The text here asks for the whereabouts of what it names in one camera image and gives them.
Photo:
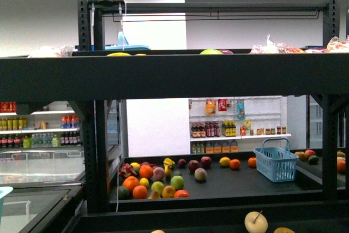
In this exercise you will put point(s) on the pale yellow pear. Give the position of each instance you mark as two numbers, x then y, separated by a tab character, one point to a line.
255	222

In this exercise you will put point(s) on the far large orange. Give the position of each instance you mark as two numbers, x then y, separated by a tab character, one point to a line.
146	171

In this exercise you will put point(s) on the far dark red apple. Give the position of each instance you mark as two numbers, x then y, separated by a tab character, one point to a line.
206	162

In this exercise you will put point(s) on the far yellow lemon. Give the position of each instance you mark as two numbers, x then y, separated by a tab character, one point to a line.
224	162

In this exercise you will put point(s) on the far orange by lemon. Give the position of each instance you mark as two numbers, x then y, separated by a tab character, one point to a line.
235	164

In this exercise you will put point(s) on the far blue plastic basket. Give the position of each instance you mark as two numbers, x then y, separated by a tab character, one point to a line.
275	163

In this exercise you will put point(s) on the white goods shelf unit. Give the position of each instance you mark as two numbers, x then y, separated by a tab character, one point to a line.
235	124

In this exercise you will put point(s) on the glass freezer chest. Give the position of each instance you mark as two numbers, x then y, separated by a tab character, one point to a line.
47	188

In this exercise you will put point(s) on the left drinks shelf unit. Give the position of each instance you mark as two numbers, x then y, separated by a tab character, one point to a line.
54	125

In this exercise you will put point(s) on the far peach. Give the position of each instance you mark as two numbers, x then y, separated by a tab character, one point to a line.
200	174

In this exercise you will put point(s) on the pink dragon fruit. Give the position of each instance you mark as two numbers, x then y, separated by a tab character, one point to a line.
126	170

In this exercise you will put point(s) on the black metal shelf rack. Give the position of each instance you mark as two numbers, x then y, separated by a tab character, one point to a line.
90	78

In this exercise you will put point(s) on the far green apple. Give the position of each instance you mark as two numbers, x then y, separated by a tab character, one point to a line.
177	182

